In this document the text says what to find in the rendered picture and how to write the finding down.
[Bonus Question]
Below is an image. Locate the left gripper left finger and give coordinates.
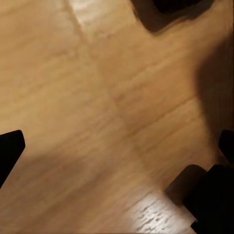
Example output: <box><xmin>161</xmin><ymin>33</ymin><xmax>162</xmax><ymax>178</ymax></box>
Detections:
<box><xmin>0</xmin><ymin>130</ymin><xmax>25</xmax><ymax>189</ymax></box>

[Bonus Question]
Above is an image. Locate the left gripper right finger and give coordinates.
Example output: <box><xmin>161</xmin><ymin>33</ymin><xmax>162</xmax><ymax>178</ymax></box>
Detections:
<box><xmin>218</xmin><ymin>130</ymin><xmax>234</xmax><ymax>169</ymax></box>

